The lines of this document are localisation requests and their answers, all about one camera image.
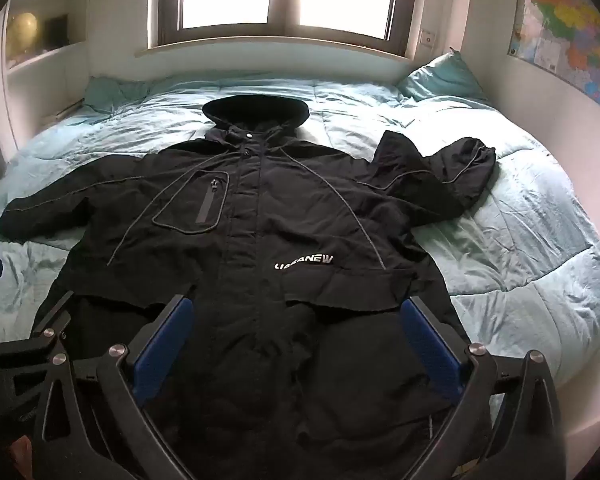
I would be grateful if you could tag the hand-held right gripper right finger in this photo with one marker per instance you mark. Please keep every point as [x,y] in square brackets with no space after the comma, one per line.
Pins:
[430,347]

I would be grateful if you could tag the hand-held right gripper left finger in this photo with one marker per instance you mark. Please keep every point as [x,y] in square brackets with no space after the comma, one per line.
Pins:
[162,342]

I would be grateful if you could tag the black hooded jacket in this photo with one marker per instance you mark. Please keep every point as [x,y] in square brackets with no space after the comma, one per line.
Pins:
[260,220]

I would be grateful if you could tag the light blue quilt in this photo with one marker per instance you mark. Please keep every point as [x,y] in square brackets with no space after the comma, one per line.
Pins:
[505,260]

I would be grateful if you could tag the light blue pillow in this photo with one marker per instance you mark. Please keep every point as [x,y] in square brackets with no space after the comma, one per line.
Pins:
[442,77]
[112,91]

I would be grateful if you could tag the pale yellow globe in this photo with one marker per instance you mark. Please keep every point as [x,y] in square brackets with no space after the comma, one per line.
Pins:
[22,32]

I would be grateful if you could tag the white window sill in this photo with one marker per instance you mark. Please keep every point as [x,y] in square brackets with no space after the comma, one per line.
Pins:
[275,52]

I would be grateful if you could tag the white wall shelf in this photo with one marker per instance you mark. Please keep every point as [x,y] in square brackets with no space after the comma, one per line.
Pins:
[45,75]

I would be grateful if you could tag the white wall switch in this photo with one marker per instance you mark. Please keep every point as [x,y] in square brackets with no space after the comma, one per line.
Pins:
[427,38]

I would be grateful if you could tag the colourful wall map poster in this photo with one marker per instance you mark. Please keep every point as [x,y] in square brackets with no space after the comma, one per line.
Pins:
[567,30]

